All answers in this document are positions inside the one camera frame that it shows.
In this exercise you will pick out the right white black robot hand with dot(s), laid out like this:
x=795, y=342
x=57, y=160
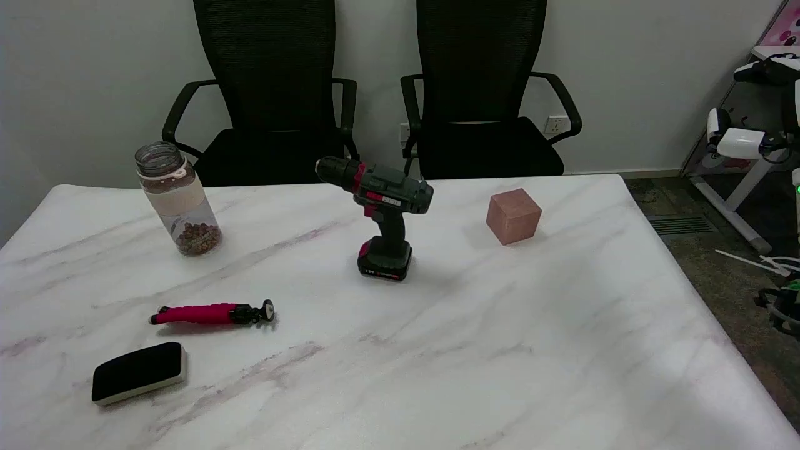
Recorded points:
x=740, y=142

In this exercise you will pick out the dark green power screwdriver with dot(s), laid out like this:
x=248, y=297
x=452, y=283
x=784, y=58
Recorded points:
x=387, y=187

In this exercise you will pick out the white side desk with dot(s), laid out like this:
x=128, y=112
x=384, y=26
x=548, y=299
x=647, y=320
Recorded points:
x=747, y=184

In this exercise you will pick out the cartoon printed panel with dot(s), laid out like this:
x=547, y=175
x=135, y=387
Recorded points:
x=750, y=100

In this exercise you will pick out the dark floor vent grate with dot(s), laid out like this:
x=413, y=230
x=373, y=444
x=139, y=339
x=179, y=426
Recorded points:
x=681, y=225

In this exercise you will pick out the pink cube block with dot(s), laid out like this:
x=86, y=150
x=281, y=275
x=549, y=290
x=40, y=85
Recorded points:
x=514, y=217

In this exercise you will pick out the black mesh office chair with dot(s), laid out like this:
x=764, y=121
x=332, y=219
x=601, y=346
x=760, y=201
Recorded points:
x=481, y=69
x=269, y=75

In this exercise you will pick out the clear jar with beans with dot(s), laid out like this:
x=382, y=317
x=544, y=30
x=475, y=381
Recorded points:
x=181, y=200

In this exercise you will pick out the pink black mini tripod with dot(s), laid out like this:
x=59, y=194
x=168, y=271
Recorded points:
x=200, y=313

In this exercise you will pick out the black whiteboard eraser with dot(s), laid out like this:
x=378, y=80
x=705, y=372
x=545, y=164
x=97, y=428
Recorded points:
x=137, y=370

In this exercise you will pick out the white wall socket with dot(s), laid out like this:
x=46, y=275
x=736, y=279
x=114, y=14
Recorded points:
x=556, y=125
x=404, y=132

